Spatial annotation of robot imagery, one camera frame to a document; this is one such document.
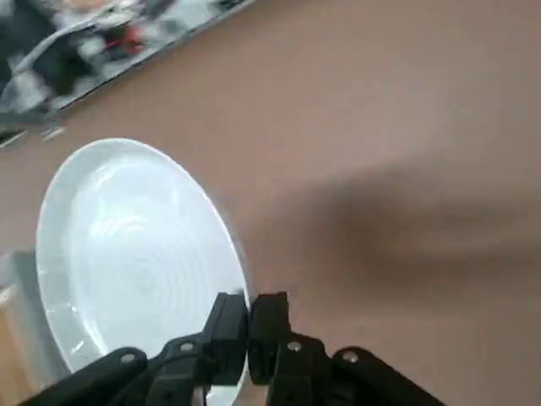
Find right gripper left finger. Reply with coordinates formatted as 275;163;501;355
25;291;249;406

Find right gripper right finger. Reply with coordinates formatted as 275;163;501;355
247;290;444;406

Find white plate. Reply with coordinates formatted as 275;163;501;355
35;136;249;402

